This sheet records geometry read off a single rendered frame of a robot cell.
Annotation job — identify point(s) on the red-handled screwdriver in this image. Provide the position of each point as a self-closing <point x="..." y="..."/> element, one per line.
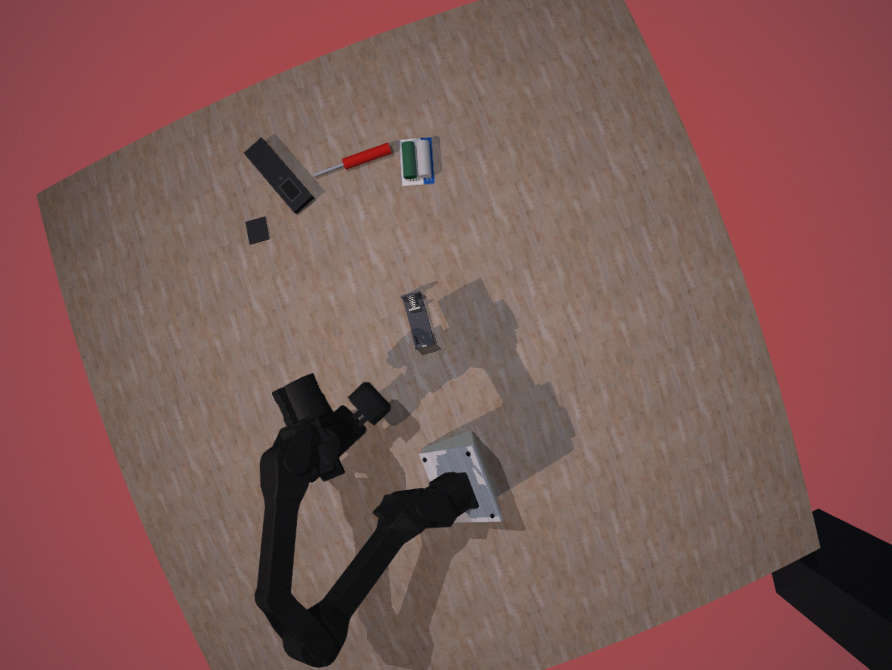
<point x="365" y="156"/>

